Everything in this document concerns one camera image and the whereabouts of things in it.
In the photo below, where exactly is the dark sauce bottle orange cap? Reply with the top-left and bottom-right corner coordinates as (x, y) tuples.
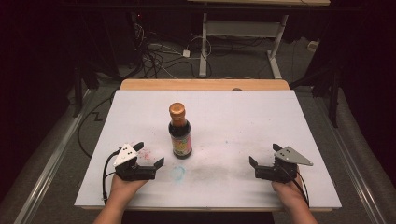
(167, 102), (193, 161)

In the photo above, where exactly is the white power strip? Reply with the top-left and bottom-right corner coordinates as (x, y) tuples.
(306, 40), (321, 53)

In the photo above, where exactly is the wooden table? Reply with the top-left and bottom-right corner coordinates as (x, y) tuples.
(78, 78), (334, 213)

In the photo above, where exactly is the tangle of floor cables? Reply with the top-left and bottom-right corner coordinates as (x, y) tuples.
(129, 12), (216, 80)

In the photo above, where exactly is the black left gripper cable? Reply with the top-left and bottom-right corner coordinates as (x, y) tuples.
(101, 148), (121, 205)

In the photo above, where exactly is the white metal desk frame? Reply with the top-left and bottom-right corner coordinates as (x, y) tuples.
(186, 0), (332, 80)

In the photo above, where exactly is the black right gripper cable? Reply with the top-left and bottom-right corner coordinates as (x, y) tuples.
(278, 166), (311, 209)

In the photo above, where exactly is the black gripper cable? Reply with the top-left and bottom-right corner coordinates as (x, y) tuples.
(101, 148), (121, 205)
(278, 166), (311, 209)

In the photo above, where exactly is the aluminium floor rail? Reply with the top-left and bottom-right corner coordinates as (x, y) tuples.
(12, 89), (96, 224)
(312, 91), (389, 224)

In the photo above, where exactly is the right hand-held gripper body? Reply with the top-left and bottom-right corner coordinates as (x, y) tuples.
(254, 146), (314, 185)

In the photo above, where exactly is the white table cover board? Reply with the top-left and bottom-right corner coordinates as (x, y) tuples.
(74, 89), (343, 210)

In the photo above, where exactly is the person's right hand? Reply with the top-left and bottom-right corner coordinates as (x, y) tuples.
(271, 173), (310, 210)

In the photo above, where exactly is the black metal stand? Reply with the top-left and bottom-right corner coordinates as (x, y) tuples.
(72, 46), (125, 119)
(289, 59), (342, 129)

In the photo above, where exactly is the long black floor cable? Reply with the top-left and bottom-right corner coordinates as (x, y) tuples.
(76, 90), (118, 161)

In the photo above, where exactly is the person's left hand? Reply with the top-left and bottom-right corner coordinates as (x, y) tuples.
(108, 173), (149, 207)

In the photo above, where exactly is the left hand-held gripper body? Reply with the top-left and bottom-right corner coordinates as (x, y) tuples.
(112, 142), (157, 182)

